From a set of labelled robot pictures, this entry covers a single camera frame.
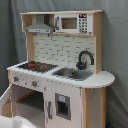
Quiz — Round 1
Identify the wooden toy kitchen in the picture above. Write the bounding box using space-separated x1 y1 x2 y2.
6 9 116 128

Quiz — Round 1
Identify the stove knob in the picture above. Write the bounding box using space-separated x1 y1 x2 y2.
32 81 37 87
13 76 19 82

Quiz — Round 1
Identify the white toy microwave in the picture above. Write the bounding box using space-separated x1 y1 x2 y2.
55 14 92 34

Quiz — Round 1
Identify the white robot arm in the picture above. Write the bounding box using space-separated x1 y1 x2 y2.
0 116 35 128

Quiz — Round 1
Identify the right stove knob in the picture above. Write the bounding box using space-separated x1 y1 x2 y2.
32 81 37 87

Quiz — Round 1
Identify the grey backdrop curtain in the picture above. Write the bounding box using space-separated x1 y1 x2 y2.
0 0 128 128

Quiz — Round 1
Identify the left stove knob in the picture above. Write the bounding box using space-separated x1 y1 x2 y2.
13 76 19 82

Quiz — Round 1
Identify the grey range hood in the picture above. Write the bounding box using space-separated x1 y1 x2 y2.
25 15 53 34

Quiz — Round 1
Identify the black toy faucet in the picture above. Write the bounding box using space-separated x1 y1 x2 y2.
75 50 95 71

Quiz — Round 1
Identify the white cabinet door dispenser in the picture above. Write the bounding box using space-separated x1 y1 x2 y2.
44 81 82 128

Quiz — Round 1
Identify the grey toy sink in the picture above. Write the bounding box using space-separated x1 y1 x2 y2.
52 67 92 81

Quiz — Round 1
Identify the white oven door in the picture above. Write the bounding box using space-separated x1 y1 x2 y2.
0 86 13 117

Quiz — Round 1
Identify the black toy stovetop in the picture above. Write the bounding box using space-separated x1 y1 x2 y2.
20 61 56 73

